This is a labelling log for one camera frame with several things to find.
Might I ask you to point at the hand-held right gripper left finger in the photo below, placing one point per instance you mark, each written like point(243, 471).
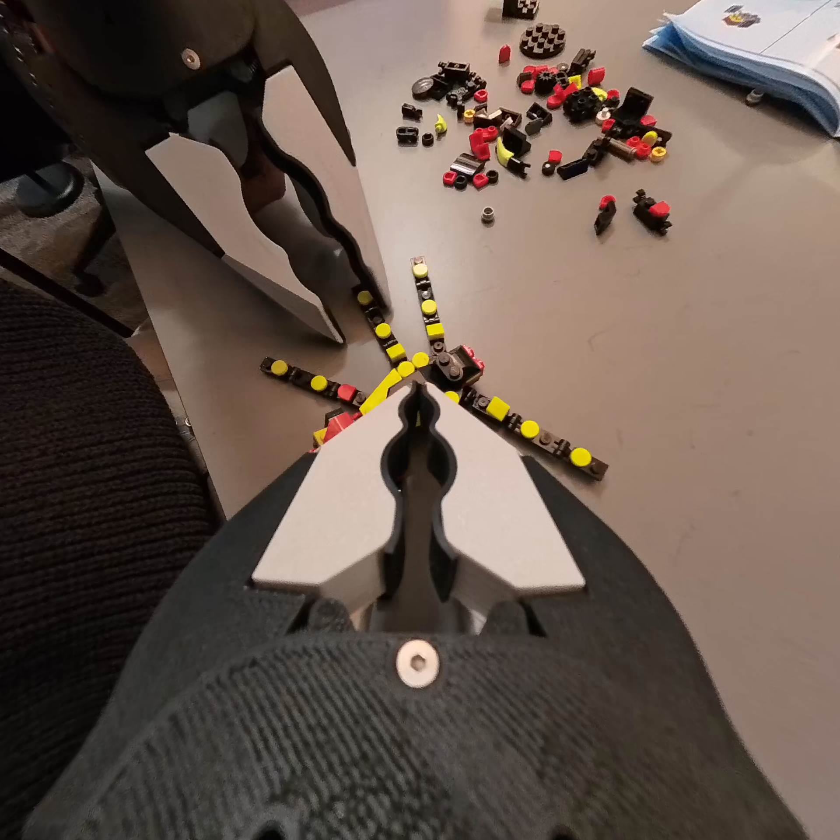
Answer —
point(328, 518)

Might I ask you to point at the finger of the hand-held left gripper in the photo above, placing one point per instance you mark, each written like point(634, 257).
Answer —
point(328, 151)
point(223, 203)

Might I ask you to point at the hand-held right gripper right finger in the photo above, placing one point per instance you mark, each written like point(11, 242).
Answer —
point(505, 518)

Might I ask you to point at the red yellow lego spider head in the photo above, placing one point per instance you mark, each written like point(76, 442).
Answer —
point(338, 425)

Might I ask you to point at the yellow black lego spider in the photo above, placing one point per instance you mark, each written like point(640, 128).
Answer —
point(453, 367)

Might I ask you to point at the pile of loose lego pieces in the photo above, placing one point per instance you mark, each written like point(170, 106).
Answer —
point(544, 111)

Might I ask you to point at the black red lego claw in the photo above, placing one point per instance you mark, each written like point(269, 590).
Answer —
point(605, 213)

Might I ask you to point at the black red lego clip assembly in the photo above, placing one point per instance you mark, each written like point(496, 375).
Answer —
point(653, 211)

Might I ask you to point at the person's left hand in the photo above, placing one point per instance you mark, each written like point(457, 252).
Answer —
point(266, 180)

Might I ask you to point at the white blue instruction booklet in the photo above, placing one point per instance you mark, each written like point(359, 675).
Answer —
point(768, 52)

